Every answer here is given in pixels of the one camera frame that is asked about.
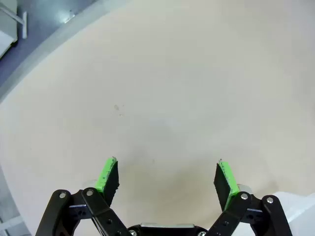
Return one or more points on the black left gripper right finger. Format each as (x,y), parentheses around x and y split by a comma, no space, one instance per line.
(236,211)

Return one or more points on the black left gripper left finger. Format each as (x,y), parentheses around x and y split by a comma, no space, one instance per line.
(98,211)

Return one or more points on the white flat block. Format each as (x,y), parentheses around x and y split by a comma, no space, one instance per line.
(299,209)

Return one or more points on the white furniture with bar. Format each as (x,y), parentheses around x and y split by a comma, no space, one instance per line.
(9,27)

